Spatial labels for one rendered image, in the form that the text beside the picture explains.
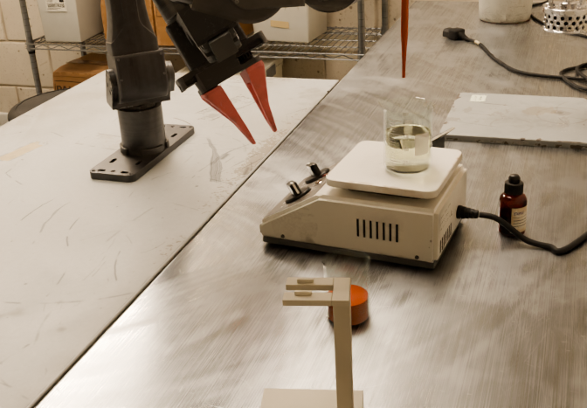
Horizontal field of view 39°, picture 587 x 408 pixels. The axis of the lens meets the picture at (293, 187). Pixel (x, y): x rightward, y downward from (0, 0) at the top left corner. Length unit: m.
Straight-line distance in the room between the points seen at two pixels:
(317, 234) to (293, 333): 0.15
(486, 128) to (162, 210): 0.48
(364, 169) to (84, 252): 0.33
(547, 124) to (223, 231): 0.52
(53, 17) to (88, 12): 0.14
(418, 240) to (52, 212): 0.47
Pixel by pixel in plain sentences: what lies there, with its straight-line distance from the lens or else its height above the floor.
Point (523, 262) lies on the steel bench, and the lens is 0.88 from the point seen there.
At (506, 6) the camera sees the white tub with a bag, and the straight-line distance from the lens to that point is 1.88.
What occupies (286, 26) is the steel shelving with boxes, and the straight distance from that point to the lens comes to 3.17.
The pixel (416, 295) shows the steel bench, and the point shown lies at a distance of 0.82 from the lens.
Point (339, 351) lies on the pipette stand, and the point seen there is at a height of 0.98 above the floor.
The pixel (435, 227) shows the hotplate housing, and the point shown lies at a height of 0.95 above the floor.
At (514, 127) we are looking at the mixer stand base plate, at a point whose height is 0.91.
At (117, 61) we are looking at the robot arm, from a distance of 1.12.
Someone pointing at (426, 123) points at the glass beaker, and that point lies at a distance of 0.84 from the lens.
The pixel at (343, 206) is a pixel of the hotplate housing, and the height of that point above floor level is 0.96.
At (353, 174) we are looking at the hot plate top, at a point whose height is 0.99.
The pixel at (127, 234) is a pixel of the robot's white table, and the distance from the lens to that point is 0.98.
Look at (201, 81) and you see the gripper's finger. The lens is 0.85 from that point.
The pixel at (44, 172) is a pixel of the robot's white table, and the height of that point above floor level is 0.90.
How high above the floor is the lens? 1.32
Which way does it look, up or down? 24 degrees down
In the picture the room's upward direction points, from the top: 3 degrees counter-clockwise
